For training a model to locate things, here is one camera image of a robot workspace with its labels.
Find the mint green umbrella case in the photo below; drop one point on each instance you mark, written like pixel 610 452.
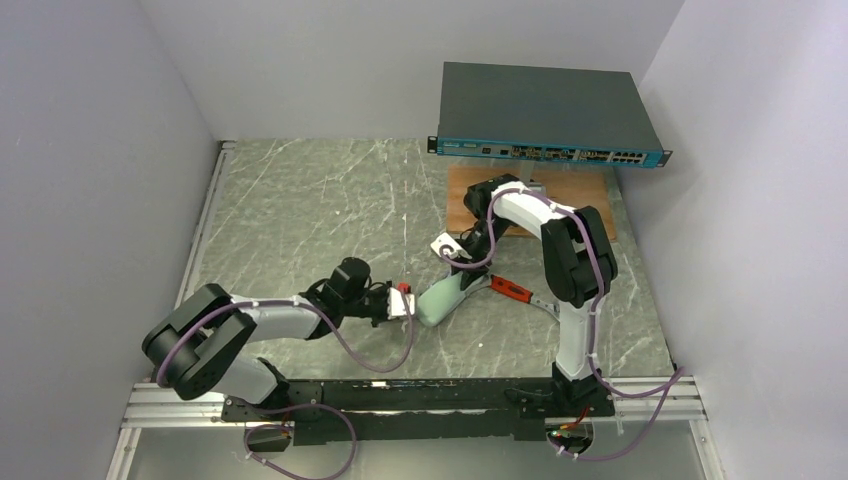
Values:
pixel 435 304

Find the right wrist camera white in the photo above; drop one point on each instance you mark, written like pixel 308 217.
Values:
pixel 447 247

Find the red handled adjustable wrench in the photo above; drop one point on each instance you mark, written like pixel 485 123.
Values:
pixel 516 292

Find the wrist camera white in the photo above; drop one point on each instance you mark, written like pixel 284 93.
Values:
pixel 447 247
pixel 401 302

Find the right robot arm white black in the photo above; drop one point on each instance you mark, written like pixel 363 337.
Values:
pixel 577 259

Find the wooden board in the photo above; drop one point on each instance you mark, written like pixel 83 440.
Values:
pixel 574 189

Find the network switch blue front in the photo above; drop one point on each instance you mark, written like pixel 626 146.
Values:
pixel 545 114

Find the grey metal stand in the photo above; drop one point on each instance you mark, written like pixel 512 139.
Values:
pixel 526 171

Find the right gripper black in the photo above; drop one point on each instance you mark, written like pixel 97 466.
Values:
pixel 472 258

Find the aluminium rail frame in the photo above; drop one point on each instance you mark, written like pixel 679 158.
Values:
pixel 634 355

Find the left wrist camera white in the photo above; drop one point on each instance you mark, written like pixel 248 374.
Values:
pixel 401 302

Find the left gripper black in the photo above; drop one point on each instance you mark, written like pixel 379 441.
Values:
pixel 385 302

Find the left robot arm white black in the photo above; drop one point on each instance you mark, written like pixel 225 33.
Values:
pixel 197 348

